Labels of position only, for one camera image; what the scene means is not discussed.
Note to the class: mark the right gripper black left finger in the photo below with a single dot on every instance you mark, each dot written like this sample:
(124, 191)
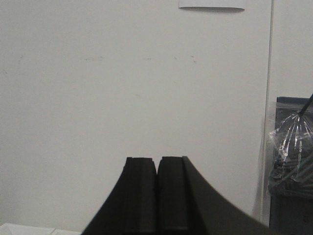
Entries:
(131, 207)

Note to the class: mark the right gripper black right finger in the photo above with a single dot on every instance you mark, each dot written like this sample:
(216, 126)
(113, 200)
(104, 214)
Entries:
(189, 205)

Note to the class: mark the blue-grey drying pegboard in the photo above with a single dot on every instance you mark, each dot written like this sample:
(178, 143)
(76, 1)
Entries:
(291, 215)

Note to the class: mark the plastic bag of pegs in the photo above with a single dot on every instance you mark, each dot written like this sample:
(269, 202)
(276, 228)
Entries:
(292, 169)

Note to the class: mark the white paper on wall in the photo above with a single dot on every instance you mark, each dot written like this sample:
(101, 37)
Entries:
(213, 5)

